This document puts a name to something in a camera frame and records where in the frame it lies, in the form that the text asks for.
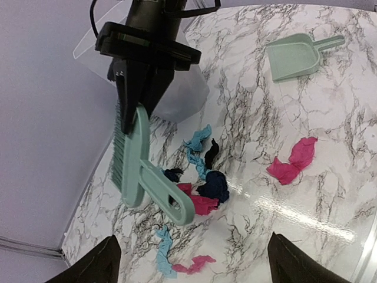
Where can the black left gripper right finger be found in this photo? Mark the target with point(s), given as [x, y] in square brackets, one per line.
[288, 263]

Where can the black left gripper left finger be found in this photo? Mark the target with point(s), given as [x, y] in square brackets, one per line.
[101, 264]

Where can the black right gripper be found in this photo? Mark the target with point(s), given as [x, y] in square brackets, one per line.
[134, 35]

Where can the blue twisted paper scrap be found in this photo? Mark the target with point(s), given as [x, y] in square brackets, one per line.
[194, 148]

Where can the green hand brush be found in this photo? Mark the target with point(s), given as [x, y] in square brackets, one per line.
[134, 175]

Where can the navy blue paper scrap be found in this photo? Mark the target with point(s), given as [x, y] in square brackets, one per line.
[215, 187]

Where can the large pink paper scrap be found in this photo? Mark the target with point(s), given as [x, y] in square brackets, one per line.
[300, 158]

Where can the green plastic dustpan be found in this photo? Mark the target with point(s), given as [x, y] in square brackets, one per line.
[298, 55]

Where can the translucent white waste bin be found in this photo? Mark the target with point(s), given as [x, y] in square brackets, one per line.
[185, 95]

